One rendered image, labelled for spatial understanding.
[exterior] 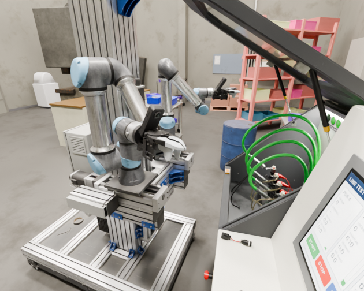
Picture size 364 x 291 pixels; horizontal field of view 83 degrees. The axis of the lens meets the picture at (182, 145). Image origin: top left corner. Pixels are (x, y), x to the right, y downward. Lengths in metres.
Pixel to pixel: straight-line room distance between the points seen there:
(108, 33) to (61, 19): 4.75
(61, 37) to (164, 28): 4.72
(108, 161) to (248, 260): 0.73
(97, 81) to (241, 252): 0.90
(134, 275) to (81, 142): 1.04
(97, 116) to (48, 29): 5.27
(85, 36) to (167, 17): 8.30
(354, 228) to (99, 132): 0.93
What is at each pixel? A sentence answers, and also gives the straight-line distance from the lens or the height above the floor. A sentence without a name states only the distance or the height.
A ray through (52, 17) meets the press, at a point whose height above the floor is 2.55.
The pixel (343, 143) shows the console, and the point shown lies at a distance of 0.76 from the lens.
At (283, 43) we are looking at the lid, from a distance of 0.71.
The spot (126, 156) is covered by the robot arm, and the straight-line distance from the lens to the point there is 0.80.
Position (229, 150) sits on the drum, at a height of 0.40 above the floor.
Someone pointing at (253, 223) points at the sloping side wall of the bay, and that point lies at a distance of 0.96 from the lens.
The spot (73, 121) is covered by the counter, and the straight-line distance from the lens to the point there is 4.51.
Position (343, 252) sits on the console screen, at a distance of 0.64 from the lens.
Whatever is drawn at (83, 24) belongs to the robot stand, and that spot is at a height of 1.85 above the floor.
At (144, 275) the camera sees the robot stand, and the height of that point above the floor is 0.21.
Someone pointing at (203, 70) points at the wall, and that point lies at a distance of 8.91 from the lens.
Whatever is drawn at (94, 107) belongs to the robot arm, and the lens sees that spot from 0.98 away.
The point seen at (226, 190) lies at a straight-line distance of 1.28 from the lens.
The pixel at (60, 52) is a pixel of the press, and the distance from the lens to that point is 6.03.
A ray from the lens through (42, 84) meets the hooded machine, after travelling 9.15.
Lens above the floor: 1.67
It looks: 23 degrees down
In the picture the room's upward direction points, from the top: straight up
